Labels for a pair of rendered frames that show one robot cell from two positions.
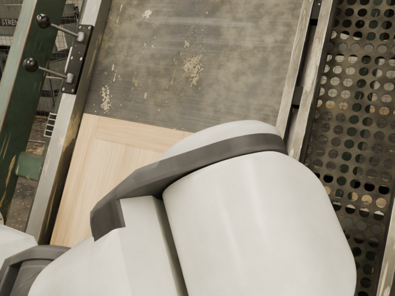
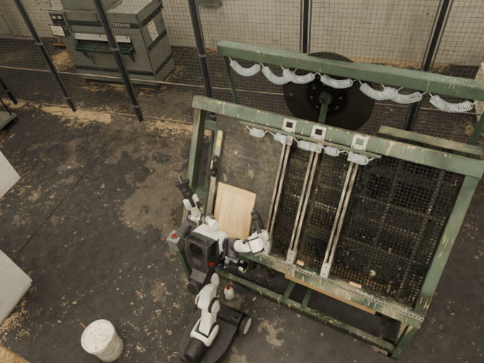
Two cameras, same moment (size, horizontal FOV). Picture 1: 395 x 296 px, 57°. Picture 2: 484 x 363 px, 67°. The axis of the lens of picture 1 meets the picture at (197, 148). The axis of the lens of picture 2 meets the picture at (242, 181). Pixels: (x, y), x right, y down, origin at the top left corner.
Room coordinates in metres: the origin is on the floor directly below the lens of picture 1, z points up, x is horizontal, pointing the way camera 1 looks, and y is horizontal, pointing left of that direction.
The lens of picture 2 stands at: (-1.27, -0.17, 3.65)
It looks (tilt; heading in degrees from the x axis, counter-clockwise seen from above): 46 degrees down; 7
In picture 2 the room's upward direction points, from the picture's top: 8 degrees counter-clockwise
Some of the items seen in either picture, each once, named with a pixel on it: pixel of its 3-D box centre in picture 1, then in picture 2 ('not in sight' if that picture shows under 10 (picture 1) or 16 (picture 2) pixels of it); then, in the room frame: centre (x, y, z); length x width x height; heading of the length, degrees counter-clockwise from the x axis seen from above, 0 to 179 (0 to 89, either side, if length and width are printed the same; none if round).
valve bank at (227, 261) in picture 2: not in sight; (222, 261); (0.52, 0.34, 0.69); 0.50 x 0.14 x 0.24; 64
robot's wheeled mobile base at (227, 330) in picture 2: not in sight; (208, 332); (0.05, 0.51, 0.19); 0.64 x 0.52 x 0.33; 154
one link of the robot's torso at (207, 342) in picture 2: not in sight; (204, 331); (0.02, 0.52, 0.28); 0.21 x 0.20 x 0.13; 154
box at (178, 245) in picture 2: not in sight; (176, 241); (0.65, 0.76, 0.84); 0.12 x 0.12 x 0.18; 64
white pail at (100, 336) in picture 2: not in sight; (101, 340); (-0.03, 1.52, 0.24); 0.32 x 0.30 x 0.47; 74
